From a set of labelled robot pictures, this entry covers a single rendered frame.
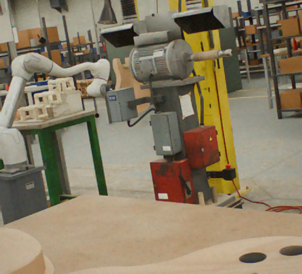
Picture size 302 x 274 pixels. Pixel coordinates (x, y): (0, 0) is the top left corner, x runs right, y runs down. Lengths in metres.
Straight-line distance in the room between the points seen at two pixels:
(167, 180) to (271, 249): 2.96
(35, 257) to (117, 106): 2.67
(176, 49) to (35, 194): 1.30
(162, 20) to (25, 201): 1.47
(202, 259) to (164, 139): 2.92
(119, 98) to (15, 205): 0.95
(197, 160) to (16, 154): 1.16
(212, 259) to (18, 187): 3.06
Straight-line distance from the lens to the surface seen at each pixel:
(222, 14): 3.68
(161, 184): 3.82
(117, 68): 4.05
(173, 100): 3.75
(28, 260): 1.11
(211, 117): 4.80
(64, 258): 1.49
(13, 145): 3.86
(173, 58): 3.70
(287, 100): 8.73
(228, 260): 0.82
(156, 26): 3.98
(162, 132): 3.73
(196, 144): 3.71
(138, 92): 4.19
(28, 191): 3.87
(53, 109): 4.54
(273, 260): 0.81
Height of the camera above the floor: 1.38
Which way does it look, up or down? 8 degrees down
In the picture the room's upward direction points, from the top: 9 degrees counter-clockwise
